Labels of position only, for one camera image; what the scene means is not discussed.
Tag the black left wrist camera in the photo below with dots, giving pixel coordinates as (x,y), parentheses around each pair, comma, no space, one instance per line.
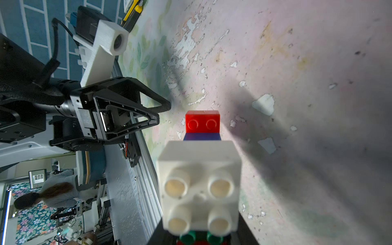
(101,41)

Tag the blue lego brick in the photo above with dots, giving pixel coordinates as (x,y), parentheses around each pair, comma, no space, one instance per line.
(202,136)

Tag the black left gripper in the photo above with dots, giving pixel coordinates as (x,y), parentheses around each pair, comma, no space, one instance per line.
(105,111)

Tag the red small lego brick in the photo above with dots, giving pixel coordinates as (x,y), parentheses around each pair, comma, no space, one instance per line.
(202,121)

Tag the red square lego brick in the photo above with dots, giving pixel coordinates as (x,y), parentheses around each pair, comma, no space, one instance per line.
(200,243)

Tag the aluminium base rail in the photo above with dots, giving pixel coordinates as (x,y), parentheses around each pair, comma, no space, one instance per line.
(135,208)

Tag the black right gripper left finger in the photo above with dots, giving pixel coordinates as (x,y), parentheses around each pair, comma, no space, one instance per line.
(161,236)

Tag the yellow black utility knife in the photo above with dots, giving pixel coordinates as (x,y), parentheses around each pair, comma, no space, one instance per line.
(134,10)

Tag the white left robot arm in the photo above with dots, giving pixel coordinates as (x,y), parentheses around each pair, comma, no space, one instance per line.
(27,91)

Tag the person in background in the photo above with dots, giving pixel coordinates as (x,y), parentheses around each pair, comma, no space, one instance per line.
(59,191)

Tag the green long lego brick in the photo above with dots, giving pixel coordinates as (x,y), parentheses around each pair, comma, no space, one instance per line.
(193,236)

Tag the white lego brick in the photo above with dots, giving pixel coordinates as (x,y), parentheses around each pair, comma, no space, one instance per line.
(199,186)

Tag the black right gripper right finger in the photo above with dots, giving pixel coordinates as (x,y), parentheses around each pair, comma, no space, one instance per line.
(243,235)

